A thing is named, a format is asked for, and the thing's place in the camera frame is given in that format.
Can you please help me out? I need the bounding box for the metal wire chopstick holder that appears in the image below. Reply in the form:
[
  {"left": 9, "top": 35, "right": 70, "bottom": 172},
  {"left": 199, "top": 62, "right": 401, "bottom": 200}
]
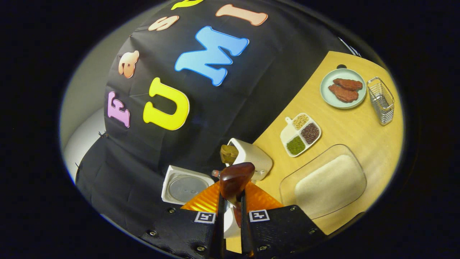
[{"left": 367, "top": 77, "right": 395, "bottom": 126}]

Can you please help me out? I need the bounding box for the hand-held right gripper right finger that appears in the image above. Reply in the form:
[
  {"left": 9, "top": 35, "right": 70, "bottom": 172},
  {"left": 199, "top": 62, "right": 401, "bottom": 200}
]
[{"left": 240, "top": 182, "right": 327, "bottom": 258}]

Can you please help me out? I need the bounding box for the black backdrop cloth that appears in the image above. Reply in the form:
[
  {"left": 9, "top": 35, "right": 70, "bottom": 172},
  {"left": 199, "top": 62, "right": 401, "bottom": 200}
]
[{"left": 75, "top": 0, "right": 360, "bottom": 245}]

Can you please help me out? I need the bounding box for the white rice cooker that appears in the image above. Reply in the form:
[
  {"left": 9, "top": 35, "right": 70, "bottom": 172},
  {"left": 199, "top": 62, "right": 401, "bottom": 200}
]
[{"left": 161, "top": 165, "right": 240, "bottom": 239}]

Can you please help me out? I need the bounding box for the clear tray of white rice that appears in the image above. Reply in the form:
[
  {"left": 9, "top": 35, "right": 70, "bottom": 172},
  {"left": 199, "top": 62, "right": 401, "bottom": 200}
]
[{"left": 279, "top": 144, "right": 367, "bottom": 220}]

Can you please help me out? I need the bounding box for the white toaster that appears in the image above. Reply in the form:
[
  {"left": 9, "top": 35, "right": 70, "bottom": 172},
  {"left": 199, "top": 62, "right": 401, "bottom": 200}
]
[{"left": 226, "top": 138, "right": 273, "bottom": 181}]

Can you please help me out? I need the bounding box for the light green plate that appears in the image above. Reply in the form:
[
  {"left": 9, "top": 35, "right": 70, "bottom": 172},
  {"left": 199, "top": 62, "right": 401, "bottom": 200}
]
[{"left": 320, "top": 68, "right": 367, "bottom": 109}]

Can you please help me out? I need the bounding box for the brown wooden spoon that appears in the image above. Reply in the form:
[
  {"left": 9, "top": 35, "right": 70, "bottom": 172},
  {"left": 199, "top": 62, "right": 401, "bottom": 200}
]
[{"left": 220, "top": 162, "right": 256, "bottom": 228}]

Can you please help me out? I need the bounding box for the brown toast slice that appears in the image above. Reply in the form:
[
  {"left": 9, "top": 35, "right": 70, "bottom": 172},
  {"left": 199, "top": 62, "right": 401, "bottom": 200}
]
[{"left": 220, "top": 144, "right": 239, "bottom": 165}]

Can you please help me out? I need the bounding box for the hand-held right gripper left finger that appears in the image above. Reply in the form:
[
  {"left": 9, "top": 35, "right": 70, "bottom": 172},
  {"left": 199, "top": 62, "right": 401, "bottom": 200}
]
[{"left": 140, "top": 180, "right": 226, "bottom": 259}]

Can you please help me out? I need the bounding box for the brown meat piece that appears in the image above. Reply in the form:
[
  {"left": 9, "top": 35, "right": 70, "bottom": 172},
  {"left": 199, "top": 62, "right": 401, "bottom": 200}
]
[
  {"left": 328, "top": 84, "right": 359, "bottom": 103},
  {"left": 333, "top": 78, "right": 363, "bottom": 91}
]

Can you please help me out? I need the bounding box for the white divided grain dish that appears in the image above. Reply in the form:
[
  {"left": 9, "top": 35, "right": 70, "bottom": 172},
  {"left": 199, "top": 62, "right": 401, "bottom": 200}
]
[{"left": 280, "top": 113, "right": 322, "bottom": 158}]

